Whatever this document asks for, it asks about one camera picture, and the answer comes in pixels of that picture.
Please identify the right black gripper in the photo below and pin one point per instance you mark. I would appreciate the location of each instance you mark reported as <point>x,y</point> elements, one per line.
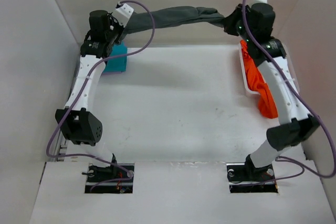
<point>231,20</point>

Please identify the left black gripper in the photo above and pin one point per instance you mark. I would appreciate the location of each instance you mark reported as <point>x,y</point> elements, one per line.
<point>113,21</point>

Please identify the grey t shirt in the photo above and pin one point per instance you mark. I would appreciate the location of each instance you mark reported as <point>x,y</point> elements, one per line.
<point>173,17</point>

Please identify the teal t shirt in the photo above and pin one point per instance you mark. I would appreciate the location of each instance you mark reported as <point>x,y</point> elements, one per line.
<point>117,63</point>

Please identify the purple t shirt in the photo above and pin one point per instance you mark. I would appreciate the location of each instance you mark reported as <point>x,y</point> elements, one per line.
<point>111,73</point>

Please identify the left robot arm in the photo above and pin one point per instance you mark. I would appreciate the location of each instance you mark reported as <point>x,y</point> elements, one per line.
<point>77,122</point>

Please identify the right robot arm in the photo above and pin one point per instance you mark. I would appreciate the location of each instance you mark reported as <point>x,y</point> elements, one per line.
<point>296,123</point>

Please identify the white plastic bin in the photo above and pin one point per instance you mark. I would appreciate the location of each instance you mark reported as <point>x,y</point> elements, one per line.
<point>255,94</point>

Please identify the orange t shirt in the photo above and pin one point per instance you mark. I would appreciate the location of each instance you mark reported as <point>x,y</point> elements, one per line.
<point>255,82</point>

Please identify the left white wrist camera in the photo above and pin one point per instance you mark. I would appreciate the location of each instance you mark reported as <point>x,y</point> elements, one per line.
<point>122,14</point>

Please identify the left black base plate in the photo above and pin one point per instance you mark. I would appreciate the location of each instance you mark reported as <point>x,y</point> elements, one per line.
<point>107,180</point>

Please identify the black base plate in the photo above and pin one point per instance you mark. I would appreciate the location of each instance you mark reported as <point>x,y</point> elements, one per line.
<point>241,181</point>
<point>107,180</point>

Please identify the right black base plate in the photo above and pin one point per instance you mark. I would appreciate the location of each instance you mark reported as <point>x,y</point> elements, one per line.
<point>241,181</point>

